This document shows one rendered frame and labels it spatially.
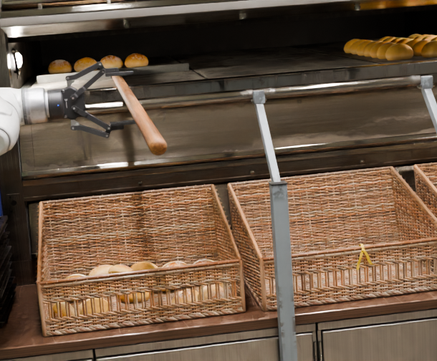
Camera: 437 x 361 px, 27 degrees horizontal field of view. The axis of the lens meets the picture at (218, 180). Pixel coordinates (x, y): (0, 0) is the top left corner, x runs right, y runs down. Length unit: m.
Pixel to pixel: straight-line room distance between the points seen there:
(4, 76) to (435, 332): 1.47
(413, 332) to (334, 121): 0.76
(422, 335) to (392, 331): 0.09
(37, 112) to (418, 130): 1.31
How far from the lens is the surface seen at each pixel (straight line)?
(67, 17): 2.66
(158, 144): 1.51
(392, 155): 3.01
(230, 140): 2.86
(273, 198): 2.30
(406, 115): 3.00
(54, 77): 3.29
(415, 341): 2.58
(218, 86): 2.84
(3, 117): 2.09
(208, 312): 2.47
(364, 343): 2.54
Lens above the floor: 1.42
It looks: 11 degrees down
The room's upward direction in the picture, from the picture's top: 4 degrees counter-clockwise
